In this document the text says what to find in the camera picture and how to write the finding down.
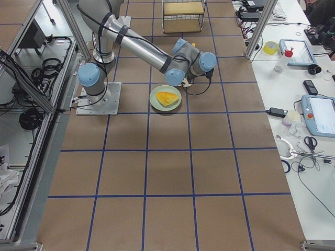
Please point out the white two-slot toaster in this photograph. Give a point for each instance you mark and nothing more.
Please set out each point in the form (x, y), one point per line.
(187, 82)

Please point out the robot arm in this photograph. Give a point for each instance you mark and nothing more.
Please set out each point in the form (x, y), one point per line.
(102, 17)

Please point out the light green plate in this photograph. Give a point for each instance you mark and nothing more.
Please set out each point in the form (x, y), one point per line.
(164, 88)

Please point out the triangular orange bread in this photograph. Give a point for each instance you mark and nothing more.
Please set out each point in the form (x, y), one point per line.
(166, 98)

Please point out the black power adapter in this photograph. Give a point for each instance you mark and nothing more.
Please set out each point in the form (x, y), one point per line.
(276, 112)

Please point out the white paper cup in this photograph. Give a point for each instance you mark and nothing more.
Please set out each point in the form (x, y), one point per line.
(290, 118)

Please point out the bottle with red cap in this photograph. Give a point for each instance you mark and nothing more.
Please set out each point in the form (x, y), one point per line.
(283, 61)

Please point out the yellow tape roll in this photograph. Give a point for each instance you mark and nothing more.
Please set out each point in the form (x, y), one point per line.
(270, 47)

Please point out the black scissors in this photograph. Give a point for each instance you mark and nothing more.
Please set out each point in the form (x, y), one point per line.
(311, 143)

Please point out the teach pendant near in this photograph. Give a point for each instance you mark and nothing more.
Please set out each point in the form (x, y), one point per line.
(318, 112)

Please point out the teach pendant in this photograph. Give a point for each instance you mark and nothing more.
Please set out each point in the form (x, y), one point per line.
(318, 112)
(302, 54)

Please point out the teach pendant far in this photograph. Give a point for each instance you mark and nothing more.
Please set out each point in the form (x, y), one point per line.
(302, 54)

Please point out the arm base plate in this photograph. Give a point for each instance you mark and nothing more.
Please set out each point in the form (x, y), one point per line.
(107, 103)

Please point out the wire basket with wooden shelf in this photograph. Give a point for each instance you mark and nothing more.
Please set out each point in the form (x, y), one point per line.
(183, 16)

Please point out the aluminium frame post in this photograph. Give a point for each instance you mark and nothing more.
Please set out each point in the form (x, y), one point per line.
(266, 13)

